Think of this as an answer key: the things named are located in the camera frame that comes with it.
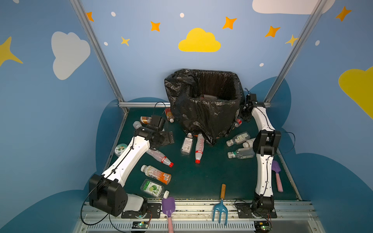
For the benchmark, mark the white bottle red cap left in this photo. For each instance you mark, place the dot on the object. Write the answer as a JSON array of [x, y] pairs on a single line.
[[137, 124]]

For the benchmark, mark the blue garden fork wooden handle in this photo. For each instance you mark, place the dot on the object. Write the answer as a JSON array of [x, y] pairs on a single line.
[[220, 207]]

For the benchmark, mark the red label yellow cap bottle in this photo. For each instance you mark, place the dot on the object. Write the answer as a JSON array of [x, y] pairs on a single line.
[[238, 122]]

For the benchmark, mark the purple shovel pink handle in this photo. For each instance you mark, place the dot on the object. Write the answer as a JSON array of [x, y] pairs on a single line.
[[168, 207]]

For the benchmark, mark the green white lidded can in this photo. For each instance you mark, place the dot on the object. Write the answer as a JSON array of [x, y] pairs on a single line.
[[119, 149]]

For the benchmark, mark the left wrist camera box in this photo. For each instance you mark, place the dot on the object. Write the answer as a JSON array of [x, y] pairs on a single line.
[[157, 123]]

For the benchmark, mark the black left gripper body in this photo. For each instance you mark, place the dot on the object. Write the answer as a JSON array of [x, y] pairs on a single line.
[[167, 137]]

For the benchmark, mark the brown tea bottle back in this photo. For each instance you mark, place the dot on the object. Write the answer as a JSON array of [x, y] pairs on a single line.
[[169, 115]]

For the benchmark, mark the clear flat white label bottle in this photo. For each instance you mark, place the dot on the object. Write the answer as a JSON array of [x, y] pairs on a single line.
[[187, 144]]

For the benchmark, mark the right aluminium frame post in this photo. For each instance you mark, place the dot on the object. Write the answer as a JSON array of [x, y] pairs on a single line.
[[303, 36]]

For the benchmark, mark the orange juice bottle white cap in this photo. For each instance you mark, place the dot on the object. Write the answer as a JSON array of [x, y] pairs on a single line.
[[154, 173]]

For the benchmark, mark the brown label bottle lying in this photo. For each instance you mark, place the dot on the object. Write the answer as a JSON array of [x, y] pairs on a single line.
[[145, 119]]

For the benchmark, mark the white red label bottle upright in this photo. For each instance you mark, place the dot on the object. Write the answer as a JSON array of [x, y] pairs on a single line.
[[199, 149]]

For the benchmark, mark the aluminium back frame rail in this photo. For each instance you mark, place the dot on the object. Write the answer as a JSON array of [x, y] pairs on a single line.
[[144, 104]]

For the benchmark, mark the aluminium frame post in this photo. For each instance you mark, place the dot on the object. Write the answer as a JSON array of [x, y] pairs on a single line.
[[85, 22], [303, 36]]

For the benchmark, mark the clear bottle green white label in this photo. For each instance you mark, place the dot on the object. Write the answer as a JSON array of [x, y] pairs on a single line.
[[238, 139]]

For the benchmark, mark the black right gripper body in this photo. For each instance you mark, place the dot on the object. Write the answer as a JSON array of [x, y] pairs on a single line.
[[246, 110]]

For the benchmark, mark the white orange label bottle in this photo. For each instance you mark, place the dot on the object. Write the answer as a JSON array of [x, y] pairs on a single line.
[[249, 143]]

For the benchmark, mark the lime label clear bottle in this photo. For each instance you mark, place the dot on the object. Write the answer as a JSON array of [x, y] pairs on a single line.
[[154, 189]]

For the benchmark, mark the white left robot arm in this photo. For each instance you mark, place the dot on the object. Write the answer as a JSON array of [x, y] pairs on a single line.
[[106, 191]]

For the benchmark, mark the black bin bag bin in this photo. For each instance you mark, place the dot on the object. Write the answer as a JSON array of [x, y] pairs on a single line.
[[206, 102]]

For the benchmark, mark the purple spatula pink handle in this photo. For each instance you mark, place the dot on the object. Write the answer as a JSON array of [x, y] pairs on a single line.
[[276, 168]]

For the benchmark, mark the left aluminium frame post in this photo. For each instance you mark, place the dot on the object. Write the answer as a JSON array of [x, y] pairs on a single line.
[[85, 22]]

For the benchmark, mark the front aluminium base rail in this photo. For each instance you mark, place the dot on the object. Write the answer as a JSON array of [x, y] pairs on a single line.
[[195, 216]]

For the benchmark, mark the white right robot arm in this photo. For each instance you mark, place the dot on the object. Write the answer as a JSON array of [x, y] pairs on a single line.
[[264, 146]]

